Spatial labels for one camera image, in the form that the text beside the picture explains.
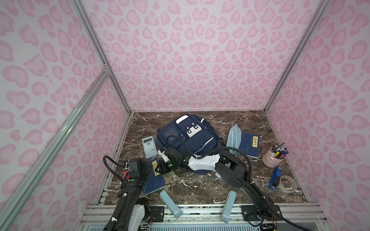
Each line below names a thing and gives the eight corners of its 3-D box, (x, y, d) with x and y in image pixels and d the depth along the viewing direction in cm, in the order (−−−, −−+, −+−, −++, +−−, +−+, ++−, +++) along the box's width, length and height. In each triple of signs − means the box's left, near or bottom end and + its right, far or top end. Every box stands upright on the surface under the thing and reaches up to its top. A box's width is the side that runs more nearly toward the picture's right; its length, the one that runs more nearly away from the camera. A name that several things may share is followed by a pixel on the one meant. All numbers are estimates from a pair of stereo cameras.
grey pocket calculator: (146, 159, 95) (145, 157, 94) (142, 140, 105) (141, 138, 103) (158, 154, 97) (157, 153, 96) (153, 136, 107) (152, 135, 105)
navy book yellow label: (238, 153, 98) (239, 151, 96) (240, 132, 109) (241, 130, 107) (258, 158, 95) (259, 157, 93) (258, 136, 106) (259, 135, 104)
